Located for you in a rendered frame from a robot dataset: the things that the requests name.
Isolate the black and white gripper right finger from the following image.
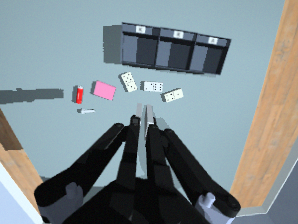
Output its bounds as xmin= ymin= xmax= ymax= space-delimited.
xmin=144 ymin=104 xmax=241 ymax=224

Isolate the white domino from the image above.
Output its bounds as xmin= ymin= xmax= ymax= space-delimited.
xmin=164 ymin=88 xmax=183 ymax=102
xmin=144 ymin=81 xmax=163 ymax=92
xmin=121 ymin=72 xmax=137 ymax=92

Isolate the red battery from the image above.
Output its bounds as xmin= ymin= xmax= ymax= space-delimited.
xmin=76 ymin=86 xmax=83 ymax=104

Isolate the dark grey rack of bins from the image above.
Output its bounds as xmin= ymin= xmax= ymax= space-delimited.
xmin=120 ymin=22 xmax=232 ymax=75

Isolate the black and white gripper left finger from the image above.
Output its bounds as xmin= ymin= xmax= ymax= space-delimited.
xmin=34 ymin=103 xmax=142 ymax=224

